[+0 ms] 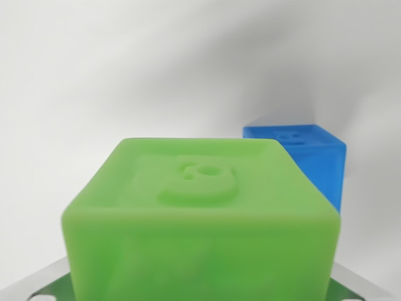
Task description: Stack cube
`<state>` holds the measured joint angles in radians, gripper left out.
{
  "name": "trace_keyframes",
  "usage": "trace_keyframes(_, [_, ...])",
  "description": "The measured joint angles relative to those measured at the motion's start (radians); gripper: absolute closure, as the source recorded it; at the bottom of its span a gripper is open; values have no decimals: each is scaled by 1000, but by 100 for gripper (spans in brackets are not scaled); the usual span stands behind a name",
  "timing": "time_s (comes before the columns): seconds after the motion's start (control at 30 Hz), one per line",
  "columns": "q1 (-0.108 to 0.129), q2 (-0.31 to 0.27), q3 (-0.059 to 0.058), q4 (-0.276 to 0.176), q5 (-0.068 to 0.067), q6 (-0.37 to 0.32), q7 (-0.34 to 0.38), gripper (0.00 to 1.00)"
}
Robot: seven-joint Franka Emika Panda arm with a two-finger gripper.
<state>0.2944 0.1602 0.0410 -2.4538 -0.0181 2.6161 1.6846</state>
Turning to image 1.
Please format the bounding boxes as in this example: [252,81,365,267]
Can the gripper right finger with black rubber pad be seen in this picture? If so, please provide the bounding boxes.
[328,261,401,301]

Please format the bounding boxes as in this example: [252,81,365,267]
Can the gripper left finger with black rubber pad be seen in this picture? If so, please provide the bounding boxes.
[0,255,76,301]

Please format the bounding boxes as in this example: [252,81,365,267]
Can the green embossed cube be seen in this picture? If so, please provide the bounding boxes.
[60,137,343,301]

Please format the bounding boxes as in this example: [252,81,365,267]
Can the blue embossed cube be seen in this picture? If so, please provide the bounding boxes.
[242,123,348,218]

